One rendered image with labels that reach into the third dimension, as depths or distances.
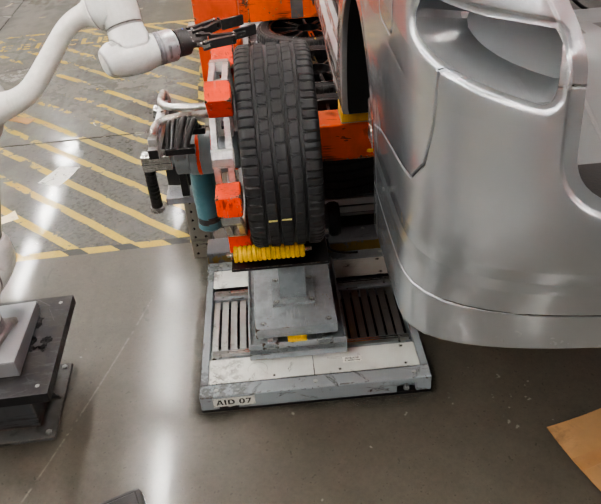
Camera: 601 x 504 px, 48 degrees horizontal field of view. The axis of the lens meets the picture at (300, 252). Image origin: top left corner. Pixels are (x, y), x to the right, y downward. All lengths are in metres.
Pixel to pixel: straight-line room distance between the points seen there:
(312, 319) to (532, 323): 1.13
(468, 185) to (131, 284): 2.14
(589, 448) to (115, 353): 1.78
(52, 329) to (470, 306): 1.58
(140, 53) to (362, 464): 1.44
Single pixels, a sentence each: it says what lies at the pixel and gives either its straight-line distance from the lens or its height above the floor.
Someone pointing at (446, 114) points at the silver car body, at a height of 1.35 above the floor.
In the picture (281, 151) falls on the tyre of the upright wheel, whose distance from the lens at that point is 1.96.
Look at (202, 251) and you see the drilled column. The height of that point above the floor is 0.03.
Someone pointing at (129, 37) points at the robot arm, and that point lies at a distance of 1.95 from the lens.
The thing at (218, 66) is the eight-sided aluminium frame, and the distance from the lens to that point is 2.26.
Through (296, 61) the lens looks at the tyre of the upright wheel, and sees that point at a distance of 2.07.
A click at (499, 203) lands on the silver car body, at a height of 1.20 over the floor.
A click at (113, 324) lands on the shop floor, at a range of 3.00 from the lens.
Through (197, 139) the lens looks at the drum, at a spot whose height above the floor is 0.91.
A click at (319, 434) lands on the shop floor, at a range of 2.43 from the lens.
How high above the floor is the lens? 1.89
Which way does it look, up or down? 36 degrees down
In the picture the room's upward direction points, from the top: 4 degrees counter-clockwise
